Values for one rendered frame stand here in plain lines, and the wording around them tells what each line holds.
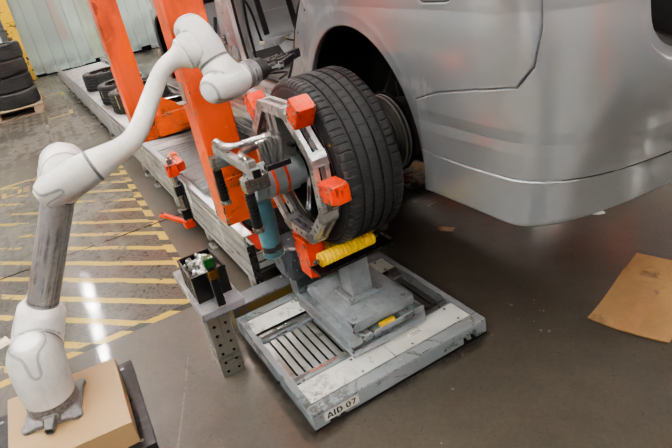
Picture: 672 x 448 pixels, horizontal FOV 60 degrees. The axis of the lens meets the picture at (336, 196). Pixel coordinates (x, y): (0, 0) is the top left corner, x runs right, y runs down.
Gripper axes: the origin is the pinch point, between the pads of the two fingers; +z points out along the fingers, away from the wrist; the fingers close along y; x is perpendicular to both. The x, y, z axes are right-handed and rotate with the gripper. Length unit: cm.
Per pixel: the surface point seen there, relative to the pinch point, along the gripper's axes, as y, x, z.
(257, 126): -22.6, -27.9, -2.3
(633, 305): 105, -122, 62
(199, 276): -26, -71, -46
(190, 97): -55, -17, -4
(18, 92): -792, -136, 260
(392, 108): 19.8, -29.4, 29.7
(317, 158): 19.1, -29.4, -19.0
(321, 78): 7.8, -9.7, 4.2
